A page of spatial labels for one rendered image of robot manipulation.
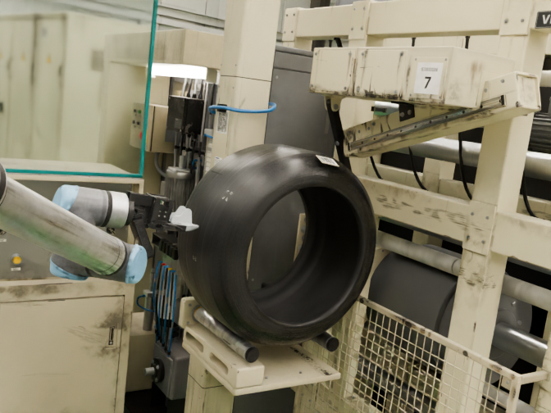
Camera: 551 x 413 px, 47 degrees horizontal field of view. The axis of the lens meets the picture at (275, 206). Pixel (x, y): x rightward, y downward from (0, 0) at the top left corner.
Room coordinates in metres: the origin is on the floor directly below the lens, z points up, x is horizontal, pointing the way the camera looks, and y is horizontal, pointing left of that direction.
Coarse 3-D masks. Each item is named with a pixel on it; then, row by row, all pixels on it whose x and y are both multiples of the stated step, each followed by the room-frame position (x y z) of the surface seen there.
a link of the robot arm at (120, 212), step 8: (112, 192) 1.55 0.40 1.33; (112, 200) 1.52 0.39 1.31; (120, 200) 1.53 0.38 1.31; (128, 200) 1.55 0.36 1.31; (112, 208) 1.51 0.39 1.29; (120, 208) 1.52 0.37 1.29; (128, 208) 1.53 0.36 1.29; (112, 216) 1.51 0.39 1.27; (120, 216) 1.52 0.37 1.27; (112, 224) 1.52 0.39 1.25; (120, 224) 1.53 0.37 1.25
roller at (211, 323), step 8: (200, 312) 1.92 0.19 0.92; (200, 320) 1.90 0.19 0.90; (208, 320) 1.86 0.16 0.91; (216, 320) 1.85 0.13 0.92; (208, 328) 1.85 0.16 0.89; (216, 328) 1.81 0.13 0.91; (224, 328) 1.80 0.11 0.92; (216, 336) 1.82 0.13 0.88; (224, 336) 1.77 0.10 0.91; (232, 336) 1.75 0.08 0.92; (232, 344) 1.72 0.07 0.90; (240, 344) 1.70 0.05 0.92; (248, 344) 1.69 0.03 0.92; (240, 352) 1.68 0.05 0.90; (248, 352) 1.66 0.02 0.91; (256, 352) 1.67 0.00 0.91; (248, 360) 1.66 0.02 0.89; (256, 360) 1.67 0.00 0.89
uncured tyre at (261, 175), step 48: (192, 192) 1.82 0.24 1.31; (240, 192) 1.65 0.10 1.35; (288, 192) 1.69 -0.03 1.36; (336, 192) 1.80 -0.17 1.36; (192, 240) 1.71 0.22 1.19; (240, 240) 1.62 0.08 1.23; (336, 240) 2.07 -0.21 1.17; (192, 288) 1.76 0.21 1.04; (240, 288) 1.63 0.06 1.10; (288, 288) 2.05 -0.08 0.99; (336, 288) 1.97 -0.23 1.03; (240, 336) 1.71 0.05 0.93; (288, 336) 1.73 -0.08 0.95
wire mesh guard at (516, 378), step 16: (368, 304) 1.98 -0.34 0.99; (352, 320) 2.05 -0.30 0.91; (368, 320) 1.98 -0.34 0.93; (400, 320) 1.85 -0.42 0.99; (336, 336) 2.10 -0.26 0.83; (432, 336) 1.74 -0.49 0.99; (352, 352) 2.03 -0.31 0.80; (448, 352) 1.70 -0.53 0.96; (464, 352) 1.64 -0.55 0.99; (368, 368) 1.96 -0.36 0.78; (384, 368) 1.90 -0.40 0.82; (400, 368) 1.84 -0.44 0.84; (496, 368) 1.56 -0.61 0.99; (448, 384) 1.69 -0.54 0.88; (512, 384) 1.51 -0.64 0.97; (384, 400) 1.88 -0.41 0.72; (448, 400) 1.67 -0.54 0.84; (496, 400) 1.55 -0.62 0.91; (512, 400) 1.50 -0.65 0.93
